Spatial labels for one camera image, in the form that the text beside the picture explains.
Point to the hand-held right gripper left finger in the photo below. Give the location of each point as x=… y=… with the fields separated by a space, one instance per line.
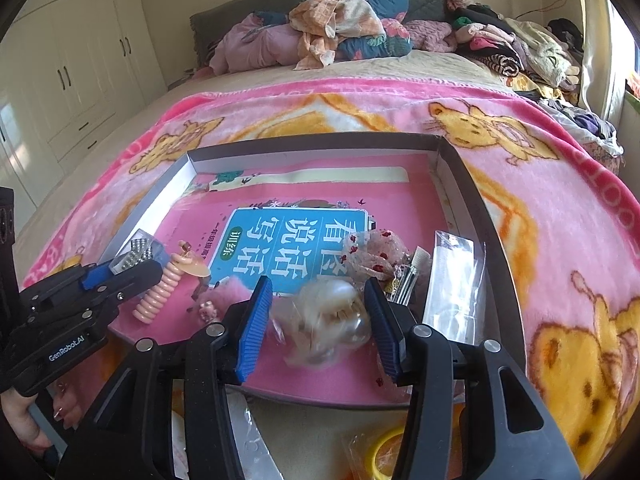
x=255 y=330

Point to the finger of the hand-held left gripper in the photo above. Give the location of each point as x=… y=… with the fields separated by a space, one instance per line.
x=95 y=276
x=132 y=282

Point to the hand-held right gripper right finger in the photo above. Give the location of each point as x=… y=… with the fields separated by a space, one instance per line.
x=382 y=330

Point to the small box of hair pins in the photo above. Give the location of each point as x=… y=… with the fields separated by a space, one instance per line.
x=137 y=250

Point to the pink fuzzy hair clip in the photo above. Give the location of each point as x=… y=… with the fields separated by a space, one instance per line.
x=210 y=307

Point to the white hair claw clip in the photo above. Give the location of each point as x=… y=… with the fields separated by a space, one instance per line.
x=325 y=325

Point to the metal hair clips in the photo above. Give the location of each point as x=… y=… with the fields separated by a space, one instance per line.
x=407 y=275

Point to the dotted mesh scrunchie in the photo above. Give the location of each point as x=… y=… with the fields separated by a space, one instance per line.
x=375 y=255

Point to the clear plastic packet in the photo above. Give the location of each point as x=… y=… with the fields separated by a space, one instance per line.
x=450 y=290

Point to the grey cardboard box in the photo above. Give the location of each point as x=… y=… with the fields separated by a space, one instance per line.
x=495 y=260

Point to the person's left hand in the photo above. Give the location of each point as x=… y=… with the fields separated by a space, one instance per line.
x=17 y=420

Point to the clear earrings packet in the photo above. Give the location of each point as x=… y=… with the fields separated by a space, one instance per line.
x=250 y=435

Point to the yellow bangle packet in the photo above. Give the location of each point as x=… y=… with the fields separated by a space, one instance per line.
x=372 y=455

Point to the pink book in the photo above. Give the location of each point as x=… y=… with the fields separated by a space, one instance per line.
x=425 y=200

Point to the pink printed blanket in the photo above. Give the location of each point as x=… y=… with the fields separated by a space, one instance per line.
x=550 y=210

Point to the white wardrobe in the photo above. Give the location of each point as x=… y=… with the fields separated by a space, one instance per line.
x=75 y=60

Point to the purple clothes heap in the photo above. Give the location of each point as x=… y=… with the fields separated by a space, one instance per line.
x=590 y=125

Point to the pink floral quilt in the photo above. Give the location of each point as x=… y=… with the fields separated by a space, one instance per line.
x=430 y=35

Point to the peach floral cloth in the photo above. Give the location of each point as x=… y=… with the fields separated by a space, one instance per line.
x=340 y=15

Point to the dark blue floral pillow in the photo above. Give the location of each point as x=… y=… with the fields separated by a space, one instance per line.
x=380 y=0

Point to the cream curtain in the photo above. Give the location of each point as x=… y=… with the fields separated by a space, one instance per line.
x=595 y=60

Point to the window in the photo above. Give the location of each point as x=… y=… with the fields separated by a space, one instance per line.
x=631 y=55

